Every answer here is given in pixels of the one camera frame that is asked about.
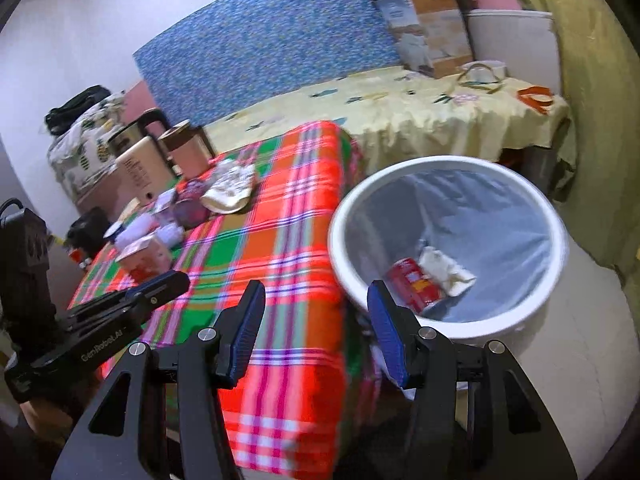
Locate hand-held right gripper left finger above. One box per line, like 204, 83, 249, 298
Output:
50, 280, 267, 480

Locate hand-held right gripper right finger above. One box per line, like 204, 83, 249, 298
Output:
366, 280, 576, 480

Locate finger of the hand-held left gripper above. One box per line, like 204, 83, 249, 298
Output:
124, 270, 191, 312
65, 290, 135, 327

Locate white round trash bin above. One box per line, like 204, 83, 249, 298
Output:
327, 156, 569, 356

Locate white plastic wrapper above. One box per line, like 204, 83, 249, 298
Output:
152, 222, 185, 247

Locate red drink can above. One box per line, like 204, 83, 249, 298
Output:
385, 257, 446, 316

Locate black pouch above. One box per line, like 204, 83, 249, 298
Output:
65, 207, 113, 256

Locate purple snack packet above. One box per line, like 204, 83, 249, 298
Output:
172, 180, 213, 226

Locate crumpled white paper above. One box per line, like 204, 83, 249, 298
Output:
417, 246, 477, 297

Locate plaid tablecloth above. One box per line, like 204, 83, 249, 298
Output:
67, 121, 381, 480

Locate white snack pouch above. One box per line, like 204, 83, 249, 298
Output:
200, 160, 258, 215

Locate pineapple print cloth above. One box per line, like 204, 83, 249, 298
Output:
47, 92, 128, 196

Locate grey bin liner bag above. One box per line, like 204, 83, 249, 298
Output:
345, 170, 556, 323

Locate steel electric kettle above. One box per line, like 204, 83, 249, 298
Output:
107, 108, 173, 161

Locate black bag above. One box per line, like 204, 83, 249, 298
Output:
45, 86, 112, 136

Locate yellow floral bedsheet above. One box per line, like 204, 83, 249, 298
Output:
202, 65, 576, 196

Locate grey bed leg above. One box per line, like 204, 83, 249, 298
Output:
525, 147, 561, 191

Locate blue patterned board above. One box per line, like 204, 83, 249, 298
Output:
132, 0, 416, 131

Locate orange tape roll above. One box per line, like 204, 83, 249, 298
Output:
517, 86, 556, 113

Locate white bowl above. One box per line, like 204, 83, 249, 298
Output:
460, 60, 507, 83

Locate yellow-green curtain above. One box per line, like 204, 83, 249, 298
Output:
500, 0, 640, 286

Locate cardboard box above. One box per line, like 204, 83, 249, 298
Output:
366, 0, 476, 80

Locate white cabinet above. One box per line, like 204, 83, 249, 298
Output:
465, 9, 563, 96

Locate tan strap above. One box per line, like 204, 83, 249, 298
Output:
452, 62, 503, 95

